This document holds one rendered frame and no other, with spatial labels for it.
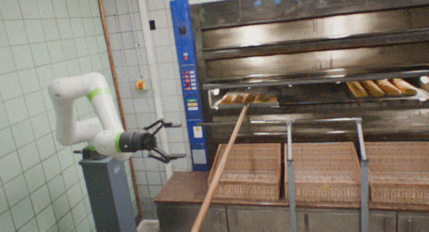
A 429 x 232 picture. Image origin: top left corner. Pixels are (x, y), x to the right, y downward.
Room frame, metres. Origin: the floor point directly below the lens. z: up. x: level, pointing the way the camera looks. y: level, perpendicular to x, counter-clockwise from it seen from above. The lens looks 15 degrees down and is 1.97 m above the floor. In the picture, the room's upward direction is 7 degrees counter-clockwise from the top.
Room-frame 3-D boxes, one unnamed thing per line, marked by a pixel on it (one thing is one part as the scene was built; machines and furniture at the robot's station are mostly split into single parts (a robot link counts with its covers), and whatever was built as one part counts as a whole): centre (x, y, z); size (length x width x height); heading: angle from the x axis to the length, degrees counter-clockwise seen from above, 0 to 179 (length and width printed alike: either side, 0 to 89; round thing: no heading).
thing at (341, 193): (2.37, -0.79, 0.72); 0.56 x 0.49 x 0.28; 76
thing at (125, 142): (1.36, 0.38, 1.49); 0.12 x 0.06 x 0.09; 166
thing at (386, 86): (2.91, -1.51, 1.21); 0.61 x 0.48 x 0.06; 165
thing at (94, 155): (2.00, 0.81, 1.23); 0.26 x 0.15 x 0.06; 74
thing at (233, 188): (2.53, -0.21, 0.72); 0.56 x 0.49 x 0.28; 74
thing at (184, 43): (3.81, -0.06, 1.07); 1.93 x 0.16 x 2.15; 165
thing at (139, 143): (1.34, 0.31, 1.49); 0.09 x 0.07 x 0.08; 76
